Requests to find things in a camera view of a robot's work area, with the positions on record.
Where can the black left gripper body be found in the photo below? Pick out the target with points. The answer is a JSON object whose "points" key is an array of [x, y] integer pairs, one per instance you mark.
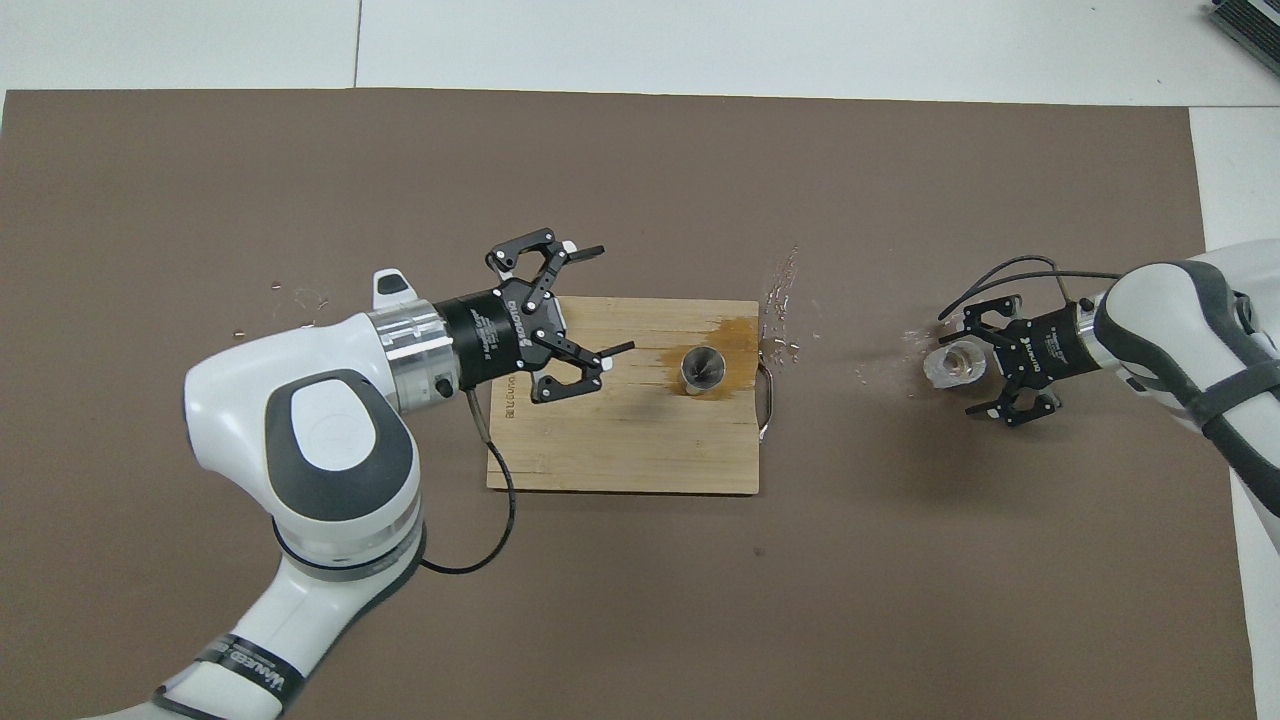
{"points": [[500, 335]]}

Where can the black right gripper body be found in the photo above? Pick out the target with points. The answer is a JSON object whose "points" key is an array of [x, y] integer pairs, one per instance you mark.
{"points": [[1045, 345]]}

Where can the clear faceted glass cup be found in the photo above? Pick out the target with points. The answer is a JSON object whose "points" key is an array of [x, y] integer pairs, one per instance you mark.
{"points": [[955, 362]]}

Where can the steel double jigger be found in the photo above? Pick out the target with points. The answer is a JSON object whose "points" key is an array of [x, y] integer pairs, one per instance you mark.
{"points": [[703, 368]]}

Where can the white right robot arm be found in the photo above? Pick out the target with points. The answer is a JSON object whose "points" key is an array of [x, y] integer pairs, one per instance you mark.
{"points": [[1160, 310]]}

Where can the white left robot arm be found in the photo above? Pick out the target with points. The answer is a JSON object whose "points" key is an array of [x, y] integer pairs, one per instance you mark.
{"points": [[250, 380]]}

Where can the bamboo cutting board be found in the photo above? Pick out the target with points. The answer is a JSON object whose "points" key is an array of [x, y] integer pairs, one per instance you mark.
{"points": [[620, 440]]}

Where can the brown table mat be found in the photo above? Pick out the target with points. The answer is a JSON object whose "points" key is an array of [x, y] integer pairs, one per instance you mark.
{"points": [[600, 150]]}

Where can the grey ribbed device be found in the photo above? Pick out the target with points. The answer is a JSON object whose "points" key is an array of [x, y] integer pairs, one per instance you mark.
{"points": [[1255, 22]]}

